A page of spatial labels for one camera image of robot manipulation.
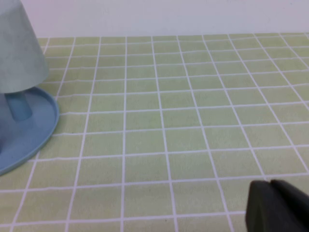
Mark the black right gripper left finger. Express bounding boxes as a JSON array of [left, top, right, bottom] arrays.
[[245, 180, 288, 232]]

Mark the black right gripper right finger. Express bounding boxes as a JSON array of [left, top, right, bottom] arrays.
[[270, 179, 309, 232]]

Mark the blue cup stand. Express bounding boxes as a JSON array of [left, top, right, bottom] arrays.
[[0, 86, 60, 176]]

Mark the teal green plastic cup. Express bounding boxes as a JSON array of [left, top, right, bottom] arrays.
[[0, 0, 50, 94]]

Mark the green checkered tablecloth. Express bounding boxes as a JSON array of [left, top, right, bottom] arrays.
[[0, 32, 309, 232]]

